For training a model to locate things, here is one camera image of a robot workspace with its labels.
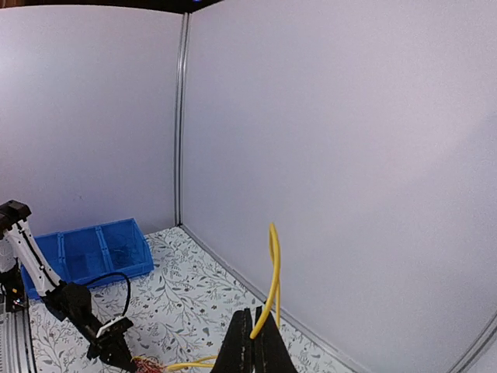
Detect blue plastic divided bin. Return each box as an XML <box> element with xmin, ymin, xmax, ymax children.
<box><xmin>35</xmin><ymin>218</ymin><xmax>155</xmax><ymax>284</ymax></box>

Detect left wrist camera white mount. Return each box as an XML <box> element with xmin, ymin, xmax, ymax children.
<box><xmin>96</xmin><ymin>316</ymin><xmax>134</xmax><ymax>338</ymax></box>

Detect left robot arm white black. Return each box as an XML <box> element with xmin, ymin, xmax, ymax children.
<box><xmin>1</xmin><ymin>200</ymin><xmax>137</xmax><ymax>372</ymax></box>

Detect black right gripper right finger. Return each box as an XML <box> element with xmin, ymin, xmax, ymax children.
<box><xmin>252</xmin><ymin>313</ymin><xmax>297</xmax><ymax>373</ymax></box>

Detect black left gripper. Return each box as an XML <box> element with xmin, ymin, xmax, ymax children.
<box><xmin>48</xmin><ymin>281</ymin><xmax>136</xmax><ymax>371</ymax></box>

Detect yellow cable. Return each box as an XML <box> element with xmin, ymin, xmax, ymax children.
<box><xmin>165</xmin><ymin>221</ymin><xmax>283</xmax><ymax>372</ymax></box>

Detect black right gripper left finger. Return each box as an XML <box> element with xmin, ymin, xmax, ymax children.
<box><xmin>211</xmin><ymin>309</ymin><xmax>252</xmax><ymax>373</ymax></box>

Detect left aluminium frame post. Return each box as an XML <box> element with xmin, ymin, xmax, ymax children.
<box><xmin>173</xmin><ymin>12</ymin><xmax>190</xmax><ymax>226</ymax></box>

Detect floral patterned table mat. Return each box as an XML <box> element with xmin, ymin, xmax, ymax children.
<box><xmin>29</xmin><ymin>225</ymin><xmax>374</xmax><ymax>373</ymax></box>

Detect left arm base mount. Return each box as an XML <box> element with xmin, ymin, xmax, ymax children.
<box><xmin>1</xmin><ymin>266</ymin><xmax>27</xmax><ymax>312</ymax></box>

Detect red cable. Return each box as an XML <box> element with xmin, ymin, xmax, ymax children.
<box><xmin>131</xmin><ymin>356</ymin><xmax>166</xmax><ymax>373</ymax></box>

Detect front aluminium rail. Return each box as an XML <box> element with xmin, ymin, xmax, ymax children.
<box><xmin>1</xmin><ymin>303</ymin><xmax>37</xmax><ymax>373</ymax></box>

